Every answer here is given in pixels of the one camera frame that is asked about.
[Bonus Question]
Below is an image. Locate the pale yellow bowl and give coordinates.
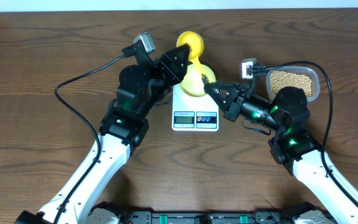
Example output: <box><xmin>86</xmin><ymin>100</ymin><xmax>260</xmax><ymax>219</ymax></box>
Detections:
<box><xmin>179</xmin><ymin>64</ymin><xmax>216</xmax><ymax>97</ymax></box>

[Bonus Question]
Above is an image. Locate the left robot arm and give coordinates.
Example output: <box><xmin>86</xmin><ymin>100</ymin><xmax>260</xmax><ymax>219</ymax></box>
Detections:
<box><xmin>16</xmin><ymin>42</ymin><xmax>191</xmax><ymax>223</ymax></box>

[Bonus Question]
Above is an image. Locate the yellow measuring scoop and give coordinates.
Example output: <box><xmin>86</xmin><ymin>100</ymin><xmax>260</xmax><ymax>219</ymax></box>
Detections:
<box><xmin>177</xmin><ymin>31</ymin><xmax>205</xmax><ymax>76</ymax></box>

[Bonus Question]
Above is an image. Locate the clear container of soybeans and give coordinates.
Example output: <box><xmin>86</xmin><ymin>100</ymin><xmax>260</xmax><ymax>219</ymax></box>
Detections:
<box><xmin>266</xmin><ymin>66</ymin><xmax>320</xmax><ymax>102</ymax></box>

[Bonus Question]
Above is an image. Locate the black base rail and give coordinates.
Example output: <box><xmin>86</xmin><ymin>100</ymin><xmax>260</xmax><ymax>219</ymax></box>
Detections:
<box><xmin>85</xmin><ymin>202</ymin><xmax>338</xmax><ymax>224</ymax></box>

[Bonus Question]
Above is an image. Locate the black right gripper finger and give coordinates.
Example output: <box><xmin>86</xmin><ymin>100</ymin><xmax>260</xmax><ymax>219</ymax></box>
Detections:
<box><xmin>204</xmin><ymin>83</ymin><xmax>234</xmax><ymax>111</ymax></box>
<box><xmin>208</xmin><ymin>82</ymin><xmax>240</xmax><ymax>93</ymax></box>

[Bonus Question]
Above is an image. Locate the black left camera cable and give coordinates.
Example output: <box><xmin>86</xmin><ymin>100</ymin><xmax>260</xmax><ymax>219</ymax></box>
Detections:
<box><xmin>53</xmin><ymin>54</ymin><xmax>127</xmax><ymax>224</ymax></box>

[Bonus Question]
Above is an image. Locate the black right camera cable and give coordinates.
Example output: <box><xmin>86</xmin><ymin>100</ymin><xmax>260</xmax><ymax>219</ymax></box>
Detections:
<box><xmin>253</xmin><ymin>60</ymin><xmax>358</xmax><ymax>224</ymax></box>

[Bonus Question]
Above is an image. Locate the white kitchen scale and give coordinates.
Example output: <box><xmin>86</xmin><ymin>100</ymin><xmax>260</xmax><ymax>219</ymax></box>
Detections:
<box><xmin>172</xmin><ymin>85</ymin><xmax>219</xmax><ymax>132</ymax></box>

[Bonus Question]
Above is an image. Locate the black camera cable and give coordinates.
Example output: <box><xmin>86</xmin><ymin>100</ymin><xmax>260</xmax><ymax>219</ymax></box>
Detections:
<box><xmin>53</xmin><ymin>54</ymin><xmax>127</xmax><ymax>224</ymax></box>
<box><xmin>253</xmin><ymin>60</ymin><xmax>358</xmax><ymax>224</ymax></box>

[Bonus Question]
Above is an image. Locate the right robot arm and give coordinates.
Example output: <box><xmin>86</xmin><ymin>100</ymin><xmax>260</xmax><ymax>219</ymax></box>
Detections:
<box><xmin>204</xmin><ymin>82</ymin><xmax>358</xmax><ymax>223</ymax></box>

